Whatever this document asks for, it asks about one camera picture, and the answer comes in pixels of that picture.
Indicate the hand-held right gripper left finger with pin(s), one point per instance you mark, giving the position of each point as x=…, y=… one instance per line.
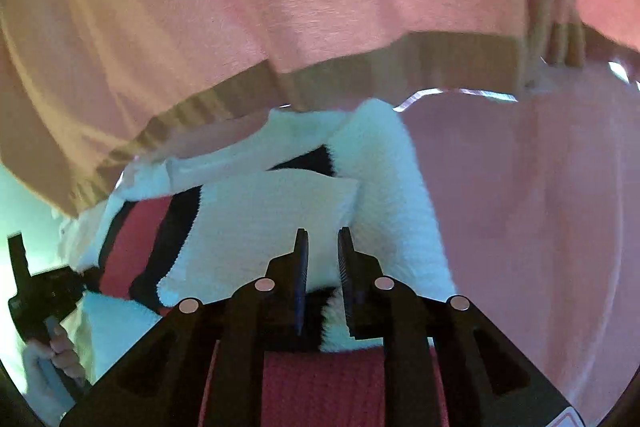
x=301, y=287

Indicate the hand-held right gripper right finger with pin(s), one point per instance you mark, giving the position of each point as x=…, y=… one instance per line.
x=345, y=279

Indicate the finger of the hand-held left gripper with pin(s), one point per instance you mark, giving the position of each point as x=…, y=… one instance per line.
x=17, y=257
x=75, y=283

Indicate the white knit sweater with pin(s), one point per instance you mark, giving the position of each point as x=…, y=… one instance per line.
x=260, y=217

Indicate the person's left hand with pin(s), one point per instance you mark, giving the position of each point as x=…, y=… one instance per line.
x=47, y=377

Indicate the pink curtain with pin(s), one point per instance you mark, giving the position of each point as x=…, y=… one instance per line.
x=300, y=7

